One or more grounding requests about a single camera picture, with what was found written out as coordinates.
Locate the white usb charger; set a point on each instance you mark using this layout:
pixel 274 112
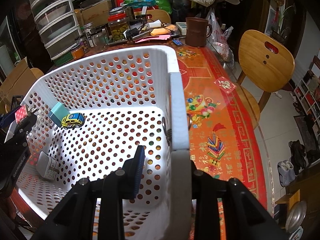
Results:
pixel 47 166

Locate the empty glass jar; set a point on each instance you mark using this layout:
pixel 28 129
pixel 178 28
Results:
pixel 99 40

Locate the brown ceramic mug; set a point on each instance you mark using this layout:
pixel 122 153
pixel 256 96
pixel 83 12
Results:
pixel 198 30

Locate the red patterned tablecloth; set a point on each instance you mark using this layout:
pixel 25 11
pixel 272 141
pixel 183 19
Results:
pixel 220 129

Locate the green woven basket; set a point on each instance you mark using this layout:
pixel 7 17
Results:
pixel 63 59

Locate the red lid pickle jar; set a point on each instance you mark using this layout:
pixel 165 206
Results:
pixel 118 24

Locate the metal binder clip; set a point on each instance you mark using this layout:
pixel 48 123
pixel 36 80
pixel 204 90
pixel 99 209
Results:
pixel 168 131

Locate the tiered food cover rack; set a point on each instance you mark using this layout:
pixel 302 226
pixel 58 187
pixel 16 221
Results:
pixel 57 24

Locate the yellow toy car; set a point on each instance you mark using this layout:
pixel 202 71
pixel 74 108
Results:
pixel 75 120

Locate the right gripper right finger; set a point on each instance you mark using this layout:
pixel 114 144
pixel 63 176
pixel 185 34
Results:
pixel 245 217

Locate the wooden chair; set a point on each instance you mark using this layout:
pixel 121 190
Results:
pixel 267 64

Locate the white perforated plastic basket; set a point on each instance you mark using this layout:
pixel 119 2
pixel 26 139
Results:
pixel 92 114

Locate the grey slippers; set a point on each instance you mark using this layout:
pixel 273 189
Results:
pixel 286 173

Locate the black phone stand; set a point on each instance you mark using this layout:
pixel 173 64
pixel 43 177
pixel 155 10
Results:
pixel 16 101

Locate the cardboard box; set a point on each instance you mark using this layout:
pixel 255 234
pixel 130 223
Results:
pixel 19 81

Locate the teal usb charger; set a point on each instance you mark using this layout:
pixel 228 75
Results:
pixel 57 113

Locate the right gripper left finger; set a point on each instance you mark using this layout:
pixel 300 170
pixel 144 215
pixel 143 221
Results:
pixel 73 217

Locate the red polka dot charger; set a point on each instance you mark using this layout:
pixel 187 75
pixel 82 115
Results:
pixel 24 112

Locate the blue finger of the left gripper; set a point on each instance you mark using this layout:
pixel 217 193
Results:
pixel 7 119

